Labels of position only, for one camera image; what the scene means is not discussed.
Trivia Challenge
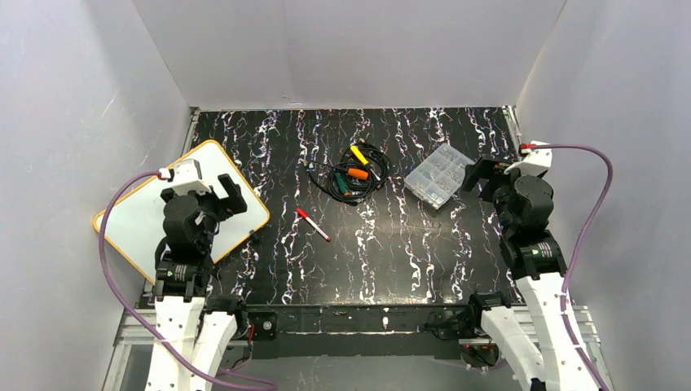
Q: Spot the yellow framed whiteboard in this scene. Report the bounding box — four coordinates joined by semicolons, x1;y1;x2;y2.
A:
105;139;270;283

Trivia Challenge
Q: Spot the red whiteboard marker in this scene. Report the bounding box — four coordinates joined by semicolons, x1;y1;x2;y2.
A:
297;208;331;242

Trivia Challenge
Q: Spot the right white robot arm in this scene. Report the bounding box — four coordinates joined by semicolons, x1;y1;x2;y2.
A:
461;156;607;390

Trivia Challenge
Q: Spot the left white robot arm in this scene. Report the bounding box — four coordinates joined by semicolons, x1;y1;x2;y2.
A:
145;174;247;390

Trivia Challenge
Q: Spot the clear plastic screw box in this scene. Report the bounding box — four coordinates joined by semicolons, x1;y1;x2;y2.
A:
404;143;473;210

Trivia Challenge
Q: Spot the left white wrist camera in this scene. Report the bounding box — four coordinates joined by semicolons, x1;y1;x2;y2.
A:
170;159;212;196

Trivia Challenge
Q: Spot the green handled screwdriver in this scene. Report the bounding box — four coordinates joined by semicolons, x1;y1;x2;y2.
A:
335;173;353;196

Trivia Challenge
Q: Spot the orange handled screwdriver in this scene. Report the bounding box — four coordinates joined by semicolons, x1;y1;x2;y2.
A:
334;167;369;181

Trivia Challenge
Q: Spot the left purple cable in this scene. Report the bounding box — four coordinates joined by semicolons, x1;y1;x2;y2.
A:
97;169;279;391

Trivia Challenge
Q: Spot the black coiled cable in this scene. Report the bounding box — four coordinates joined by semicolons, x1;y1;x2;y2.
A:
303;141;392;205

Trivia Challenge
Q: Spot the yellow handled screwdriver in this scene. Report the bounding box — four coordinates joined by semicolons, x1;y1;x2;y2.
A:
350;143;381;181

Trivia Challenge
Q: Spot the aluminium table frame rail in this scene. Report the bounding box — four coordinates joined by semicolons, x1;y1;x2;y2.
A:
103;304;614;390

